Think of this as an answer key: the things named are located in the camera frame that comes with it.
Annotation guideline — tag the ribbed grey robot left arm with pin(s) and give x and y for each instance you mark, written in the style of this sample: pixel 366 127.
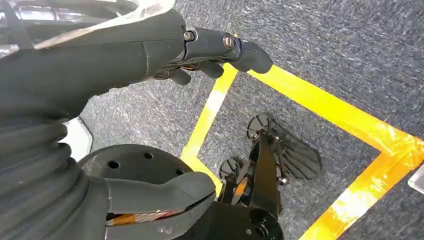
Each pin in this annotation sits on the ribbed grey robot left arm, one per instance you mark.
pixel 30 179

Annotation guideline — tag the yellow floor tape strip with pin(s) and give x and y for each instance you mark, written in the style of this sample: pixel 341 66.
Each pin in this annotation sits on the yellow floor tape strip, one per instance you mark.
pixel 210 109
pixel 202 169
pixel 338 114
pixel 364 195

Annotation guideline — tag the white body panel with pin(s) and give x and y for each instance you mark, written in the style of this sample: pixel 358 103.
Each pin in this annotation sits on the white body panel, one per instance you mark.
pixel 78 139

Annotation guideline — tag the robot glossy silver body shell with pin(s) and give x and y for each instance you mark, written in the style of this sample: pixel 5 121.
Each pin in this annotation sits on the robot glossy silver body shell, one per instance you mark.
pixel 66 16

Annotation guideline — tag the pale floor plate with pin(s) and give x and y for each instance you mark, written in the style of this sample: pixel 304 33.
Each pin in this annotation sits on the pale floor plate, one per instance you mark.
pixel 418 180

